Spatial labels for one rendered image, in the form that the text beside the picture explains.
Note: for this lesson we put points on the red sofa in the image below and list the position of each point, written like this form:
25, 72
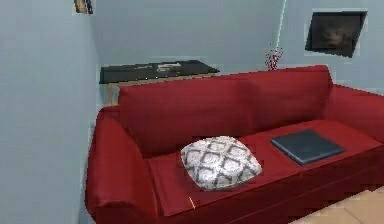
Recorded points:
206, 110

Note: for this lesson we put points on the black top wooden table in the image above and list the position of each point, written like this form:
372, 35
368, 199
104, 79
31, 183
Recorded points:
133, 72

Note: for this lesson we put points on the dark framed wall picture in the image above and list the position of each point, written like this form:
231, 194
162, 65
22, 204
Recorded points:
335, 33

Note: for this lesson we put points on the small brown framed wall picture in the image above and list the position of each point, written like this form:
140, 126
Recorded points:
83, 6

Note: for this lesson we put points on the white object on table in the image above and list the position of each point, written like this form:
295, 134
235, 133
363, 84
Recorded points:
166, 67

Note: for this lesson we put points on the dark grey closed laptop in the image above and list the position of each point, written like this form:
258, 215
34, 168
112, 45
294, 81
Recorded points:
306, 146

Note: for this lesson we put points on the small orange pencil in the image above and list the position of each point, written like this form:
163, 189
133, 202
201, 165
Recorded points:
191, 202

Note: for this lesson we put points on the white grey patterned pillow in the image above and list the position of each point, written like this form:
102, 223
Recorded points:
220, 162

